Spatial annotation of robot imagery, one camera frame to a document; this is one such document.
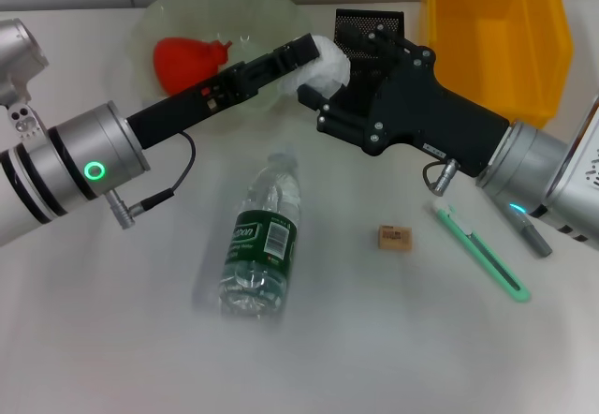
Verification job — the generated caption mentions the clear green-label water bottle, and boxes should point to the clear green-label water bottle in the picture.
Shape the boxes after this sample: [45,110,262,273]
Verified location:
[218,148,301,319]

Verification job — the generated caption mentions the right gripper cable with plug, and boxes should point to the right gripper cable with plug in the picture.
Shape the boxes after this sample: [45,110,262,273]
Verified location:
[422,157,463,196]

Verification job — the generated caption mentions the white paper ball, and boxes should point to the white paper ball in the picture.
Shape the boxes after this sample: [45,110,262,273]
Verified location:
[275,34,353,102]

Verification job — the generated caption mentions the gripper cable with plug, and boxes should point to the gripper cable with plug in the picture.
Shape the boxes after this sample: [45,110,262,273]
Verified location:
[422,157,463,196]
[106,130,198,231]

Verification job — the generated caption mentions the red orange toy fruit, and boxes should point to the red orange toy fruit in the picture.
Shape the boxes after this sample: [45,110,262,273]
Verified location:
[153,37,233,97]

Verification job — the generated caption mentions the green utility knife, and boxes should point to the green utility knife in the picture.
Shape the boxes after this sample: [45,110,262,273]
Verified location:
[431,200,533,304]

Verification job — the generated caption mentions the black mesh pen holder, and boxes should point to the black mesh pen holder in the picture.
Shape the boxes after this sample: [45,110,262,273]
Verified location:
[333,8,406,88]

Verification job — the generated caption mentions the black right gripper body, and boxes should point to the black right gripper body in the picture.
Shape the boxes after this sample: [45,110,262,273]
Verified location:
[326,45,511,177]

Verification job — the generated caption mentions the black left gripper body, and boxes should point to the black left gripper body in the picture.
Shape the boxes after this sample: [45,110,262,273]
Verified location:
[125,64,259,152]

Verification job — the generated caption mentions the green glass fruit plate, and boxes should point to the green glass fruit plate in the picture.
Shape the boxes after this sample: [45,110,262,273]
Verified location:
[128,0,315,138]

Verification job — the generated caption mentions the grey marker pen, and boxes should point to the grey marker pen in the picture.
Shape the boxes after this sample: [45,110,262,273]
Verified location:
[511,208,554,259]

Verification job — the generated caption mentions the left gripper cable with plug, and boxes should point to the left gripper cable with plug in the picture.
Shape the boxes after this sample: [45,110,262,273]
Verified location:
[106,130,198,231]

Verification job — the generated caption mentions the small tan eraser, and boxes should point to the small tan eraser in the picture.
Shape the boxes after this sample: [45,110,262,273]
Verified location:
[377,225,415,253]

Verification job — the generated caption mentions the yellow plastic bin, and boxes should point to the yellow plastic bin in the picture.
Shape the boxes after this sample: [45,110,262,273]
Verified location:
[417,0,575,130]

